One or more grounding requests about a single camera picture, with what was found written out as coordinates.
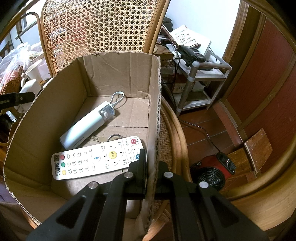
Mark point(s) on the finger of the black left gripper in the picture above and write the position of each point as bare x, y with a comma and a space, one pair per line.
13, 99

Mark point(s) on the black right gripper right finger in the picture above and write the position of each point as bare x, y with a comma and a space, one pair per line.
199, 212

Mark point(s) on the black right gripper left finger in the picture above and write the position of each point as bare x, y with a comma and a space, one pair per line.
97, 212

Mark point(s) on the white remote control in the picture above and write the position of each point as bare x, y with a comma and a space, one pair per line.
96, 159

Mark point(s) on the white cylindrical flashlight with loop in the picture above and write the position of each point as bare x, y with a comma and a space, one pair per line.
92, 121

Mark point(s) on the brown cardboard box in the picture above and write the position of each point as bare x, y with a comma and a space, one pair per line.
101, 94

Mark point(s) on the bunch of keys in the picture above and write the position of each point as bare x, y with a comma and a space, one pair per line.
105, 139

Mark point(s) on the cream ceramic mug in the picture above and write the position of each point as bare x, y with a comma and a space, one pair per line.
30, 86

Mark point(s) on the red electric fan heater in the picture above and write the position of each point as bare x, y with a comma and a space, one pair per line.
214, 170

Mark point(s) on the clear plastic bag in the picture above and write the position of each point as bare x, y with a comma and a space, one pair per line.
16, 58

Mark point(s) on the rattan cane chair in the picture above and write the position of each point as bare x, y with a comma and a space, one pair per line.
105, 50

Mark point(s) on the metal side shelf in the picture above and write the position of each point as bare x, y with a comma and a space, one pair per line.
195, 86

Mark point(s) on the black desk telephone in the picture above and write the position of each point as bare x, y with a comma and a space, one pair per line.
189, 56

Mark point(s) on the white paper with writing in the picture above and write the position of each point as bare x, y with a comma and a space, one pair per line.
185, 36

